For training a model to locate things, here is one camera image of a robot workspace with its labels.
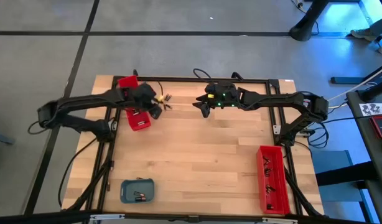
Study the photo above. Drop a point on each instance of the copper-top Duracell AA battery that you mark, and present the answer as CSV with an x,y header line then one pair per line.
x,y
140,198

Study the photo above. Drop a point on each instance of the black desk foot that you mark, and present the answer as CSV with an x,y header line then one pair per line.
x,y
346,80

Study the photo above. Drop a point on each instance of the metal bracket plate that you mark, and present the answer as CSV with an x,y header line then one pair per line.
x,y
277,129
114,125

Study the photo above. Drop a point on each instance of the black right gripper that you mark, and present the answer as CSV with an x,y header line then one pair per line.
x,y
225,98

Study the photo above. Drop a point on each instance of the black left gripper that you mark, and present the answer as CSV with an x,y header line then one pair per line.
x,y
142,95

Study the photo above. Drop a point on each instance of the black frame post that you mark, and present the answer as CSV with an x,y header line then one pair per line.
x,y
91,186
300,193

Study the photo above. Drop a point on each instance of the black table edge frame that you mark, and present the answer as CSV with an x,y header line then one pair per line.
x,y
184,79

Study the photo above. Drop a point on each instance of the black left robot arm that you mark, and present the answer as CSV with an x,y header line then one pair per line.
x,y
85,99

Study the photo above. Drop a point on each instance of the person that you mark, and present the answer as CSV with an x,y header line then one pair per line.
x,y
362,33

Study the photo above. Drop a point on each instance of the silver black Energizer battery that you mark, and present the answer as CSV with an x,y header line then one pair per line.
x,y
143,123
136,112

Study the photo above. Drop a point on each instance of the dark round-ended battery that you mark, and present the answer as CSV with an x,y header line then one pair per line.
x,y
168,106

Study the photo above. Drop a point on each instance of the white label sticker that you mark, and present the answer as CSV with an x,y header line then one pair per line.
x,y
373,109

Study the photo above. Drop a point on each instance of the black desk crossbar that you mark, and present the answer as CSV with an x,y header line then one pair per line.
x,y
343,174

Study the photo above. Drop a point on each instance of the black round column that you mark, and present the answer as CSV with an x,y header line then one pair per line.
x,y
306,28

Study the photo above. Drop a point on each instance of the red plastic bin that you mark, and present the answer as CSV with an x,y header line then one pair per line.
x,y
278,180
140,123

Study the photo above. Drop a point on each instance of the light blue plastic container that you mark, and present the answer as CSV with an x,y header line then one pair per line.
x,y
128,196

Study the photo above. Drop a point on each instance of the black corner bracket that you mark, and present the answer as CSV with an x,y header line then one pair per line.
x,y
274,83

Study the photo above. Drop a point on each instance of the white bracket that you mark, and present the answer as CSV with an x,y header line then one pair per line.
x,y
279,221
107,216

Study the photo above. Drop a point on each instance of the black floor tape line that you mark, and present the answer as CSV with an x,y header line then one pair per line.
x,y
72,68
147,33

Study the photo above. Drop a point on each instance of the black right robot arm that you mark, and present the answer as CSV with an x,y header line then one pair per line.
x,y
272,99

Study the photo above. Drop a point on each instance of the copper black Duracell battery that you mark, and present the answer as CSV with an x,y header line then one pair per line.
x,y
140,178
138,193
267,171
266,160
269,188

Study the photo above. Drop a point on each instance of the black desk column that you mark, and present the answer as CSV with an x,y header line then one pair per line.
x,y
374,90

